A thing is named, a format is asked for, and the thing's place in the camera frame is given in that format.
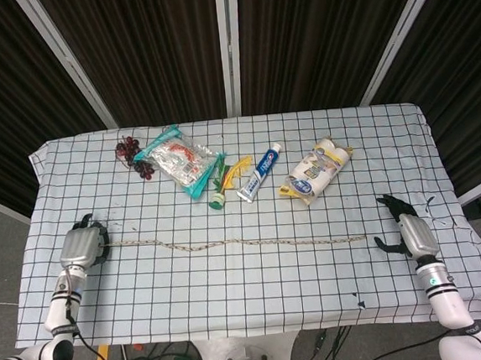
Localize beige braided rope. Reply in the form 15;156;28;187
102;218;368;265

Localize green yellow feather shuttlecock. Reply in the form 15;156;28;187
203;149;257;211

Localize yellow white snack package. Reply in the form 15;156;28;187
274;134;358;209

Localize white metal frame post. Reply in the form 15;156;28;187
215;0;248;118
13;0;118;137
350;0;460;107

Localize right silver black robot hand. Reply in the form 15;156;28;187
370;190;442;264

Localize teal clear snack bag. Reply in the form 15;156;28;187
130;121;222;205

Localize white black checkered tablecloth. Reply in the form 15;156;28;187
0;95;481;360

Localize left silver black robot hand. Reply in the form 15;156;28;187
55;211;113;272

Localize dark red plastic grapes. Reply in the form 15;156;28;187
112;132;157;184

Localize blue white toothpaste tube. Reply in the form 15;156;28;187
232;141;288;206

